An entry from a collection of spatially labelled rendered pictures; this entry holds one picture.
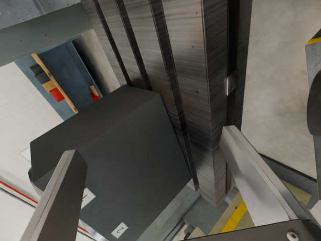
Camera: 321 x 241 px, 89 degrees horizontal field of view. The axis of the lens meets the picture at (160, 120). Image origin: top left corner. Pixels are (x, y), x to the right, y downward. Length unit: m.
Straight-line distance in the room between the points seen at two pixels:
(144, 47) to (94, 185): 0.19
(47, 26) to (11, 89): 3.97
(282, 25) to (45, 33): 1.05
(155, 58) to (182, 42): 0.05
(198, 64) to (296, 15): 0.98
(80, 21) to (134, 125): 0.43
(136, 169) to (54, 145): 0.12
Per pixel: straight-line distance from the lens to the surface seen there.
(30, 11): 0.52
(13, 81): 4.49
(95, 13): 0.31
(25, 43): 0.58
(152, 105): 0.24
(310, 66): 0.74
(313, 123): 0.60
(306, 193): 1.86
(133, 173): 0.27
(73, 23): 0.60
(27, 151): 5.07
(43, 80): 3.98
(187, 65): 0.18
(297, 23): 1.14
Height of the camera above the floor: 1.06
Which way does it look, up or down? 23 degrees down
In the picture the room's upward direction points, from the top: 129 degrees counter-clockwise
